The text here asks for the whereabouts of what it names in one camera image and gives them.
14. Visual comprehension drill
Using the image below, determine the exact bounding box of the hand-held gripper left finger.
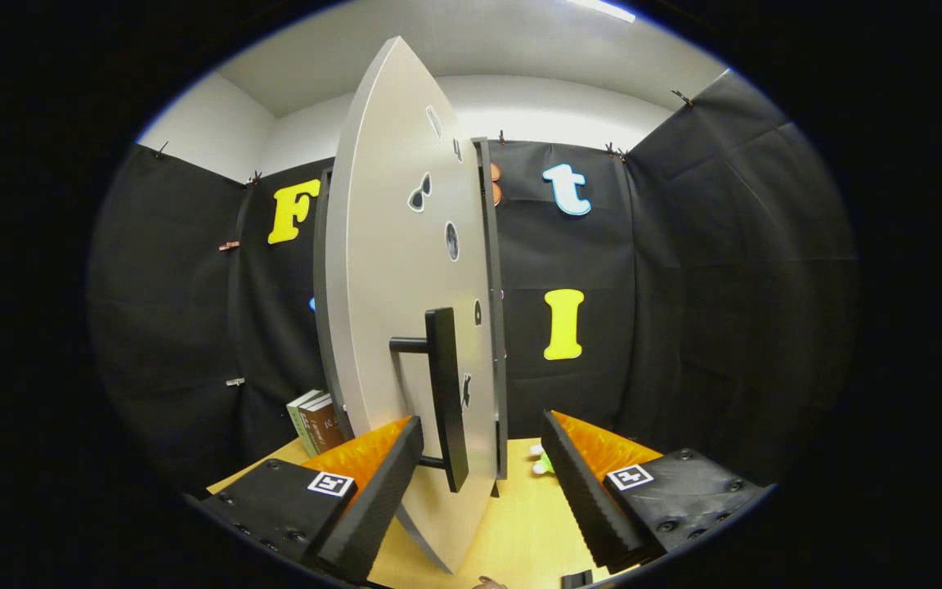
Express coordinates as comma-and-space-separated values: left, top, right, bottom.
193, 415, 425, 583

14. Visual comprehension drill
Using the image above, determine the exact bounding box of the black backdrop cloth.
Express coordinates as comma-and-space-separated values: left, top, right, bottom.
87, 70, 858, 492

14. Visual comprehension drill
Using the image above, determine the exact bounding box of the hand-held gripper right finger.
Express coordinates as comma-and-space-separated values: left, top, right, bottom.
541, 411, 771, 574

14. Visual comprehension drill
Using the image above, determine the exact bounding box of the black door handle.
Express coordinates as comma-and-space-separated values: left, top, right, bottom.
389, 308, 470, 493

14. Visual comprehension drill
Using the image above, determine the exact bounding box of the grey cabinet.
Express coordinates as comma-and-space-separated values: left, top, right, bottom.
312, 137, 510, 498

